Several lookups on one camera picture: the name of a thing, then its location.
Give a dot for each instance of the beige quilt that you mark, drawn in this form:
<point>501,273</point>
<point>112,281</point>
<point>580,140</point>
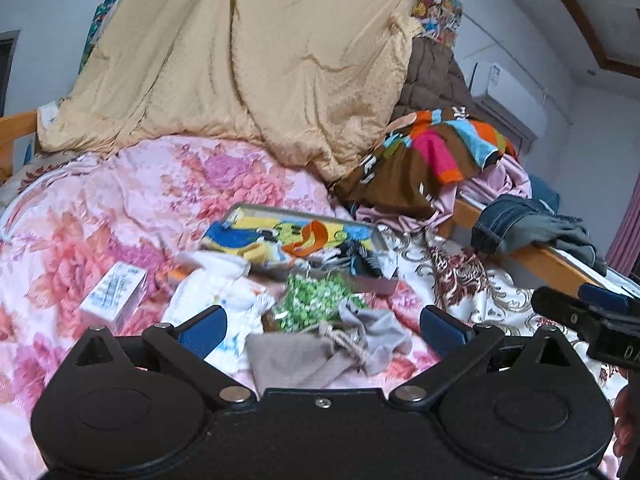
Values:
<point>250,60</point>

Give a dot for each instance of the white air conditioner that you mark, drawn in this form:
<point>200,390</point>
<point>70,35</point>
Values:
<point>510,95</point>

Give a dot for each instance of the cream maroon patterned sheet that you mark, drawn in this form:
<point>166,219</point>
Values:
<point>465,270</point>

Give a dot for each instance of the cartoon print metal tin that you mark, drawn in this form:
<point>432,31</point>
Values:
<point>240,235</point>

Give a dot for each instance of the person's right hand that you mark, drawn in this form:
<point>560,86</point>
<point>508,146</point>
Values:
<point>625,425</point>

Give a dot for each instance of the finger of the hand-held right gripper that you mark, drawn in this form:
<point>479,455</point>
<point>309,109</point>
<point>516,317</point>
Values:
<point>565,310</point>
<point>605,297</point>

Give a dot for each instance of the orange cloth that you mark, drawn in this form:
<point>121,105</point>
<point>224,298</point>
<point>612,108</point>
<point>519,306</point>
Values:
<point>317,235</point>

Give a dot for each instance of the wooden bed frame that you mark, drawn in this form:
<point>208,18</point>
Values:
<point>550,260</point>

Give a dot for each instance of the black white striped cloth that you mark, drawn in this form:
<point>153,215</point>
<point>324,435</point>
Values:
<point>367,262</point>

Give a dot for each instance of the dark grey cloth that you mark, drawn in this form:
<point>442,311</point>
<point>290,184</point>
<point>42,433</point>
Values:
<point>560,235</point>

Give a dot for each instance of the dark door frame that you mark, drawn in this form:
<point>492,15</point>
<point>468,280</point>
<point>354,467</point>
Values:
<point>7,70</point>

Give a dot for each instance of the white printed box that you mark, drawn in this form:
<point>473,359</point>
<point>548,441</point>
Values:
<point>112,295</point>

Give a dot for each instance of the green white patterned cloth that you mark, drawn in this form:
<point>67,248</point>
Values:
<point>310,300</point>

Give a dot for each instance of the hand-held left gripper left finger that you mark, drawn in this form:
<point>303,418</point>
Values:
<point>205,332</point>

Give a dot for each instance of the pink curtain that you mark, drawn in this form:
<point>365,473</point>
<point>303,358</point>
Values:
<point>627,235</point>

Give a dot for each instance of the white towel with blue print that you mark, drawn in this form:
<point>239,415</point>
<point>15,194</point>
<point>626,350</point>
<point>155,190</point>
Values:
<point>210,285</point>

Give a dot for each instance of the teal patterned wall poster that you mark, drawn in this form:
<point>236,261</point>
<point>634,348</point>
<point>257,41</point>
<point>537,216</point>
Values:
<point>100,25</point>

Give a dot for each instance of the lilac cloth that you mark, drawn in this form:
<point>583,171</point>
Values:
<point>505,175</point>

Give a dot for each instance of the brown colourful striped garment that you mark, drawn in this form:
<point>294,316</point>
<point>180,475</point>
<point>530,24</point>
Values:
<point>400,180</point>

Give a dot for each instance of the light grey cloth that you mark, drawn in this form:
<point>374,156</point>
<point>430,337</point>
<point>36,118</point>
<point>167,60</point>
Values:
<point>385,335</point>

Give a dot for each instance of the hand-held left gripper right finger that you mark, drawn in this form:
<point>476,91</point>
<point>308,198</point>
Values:
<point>442,331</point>

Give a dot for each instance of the brown quilted blanket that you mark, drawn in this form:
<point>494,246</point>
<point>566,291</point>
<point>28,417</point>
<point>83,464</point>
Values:
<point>430,80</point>

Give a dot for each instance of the colourful wall poster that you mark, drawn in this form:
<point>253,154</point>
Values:
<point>440,15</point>

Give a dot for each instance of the pink floral bedsheet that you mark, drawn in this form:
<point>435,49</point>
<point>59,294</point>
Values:
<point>150,185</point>

